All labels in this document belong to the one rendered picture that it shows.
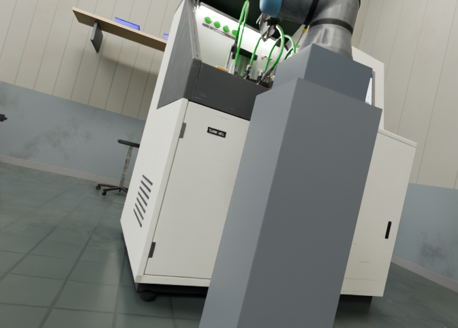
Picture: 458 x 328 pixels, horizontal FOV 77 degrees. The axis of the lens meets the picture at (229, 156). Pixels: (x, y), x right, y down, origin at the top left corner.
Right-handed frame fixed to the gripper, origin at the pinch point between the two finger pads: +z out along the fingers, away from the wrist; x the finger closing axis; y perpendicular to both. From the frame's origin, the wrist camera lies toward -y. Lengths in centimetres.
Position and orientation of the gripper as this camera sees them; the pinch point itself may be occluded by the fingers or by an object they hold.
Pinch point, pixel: (263, 40)
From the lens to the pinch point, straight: 156.0
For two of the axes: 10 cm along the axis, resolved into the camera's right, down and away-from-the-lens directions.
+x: 8.8, 2.4, 4.1
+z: -2.4, 9.7, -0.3
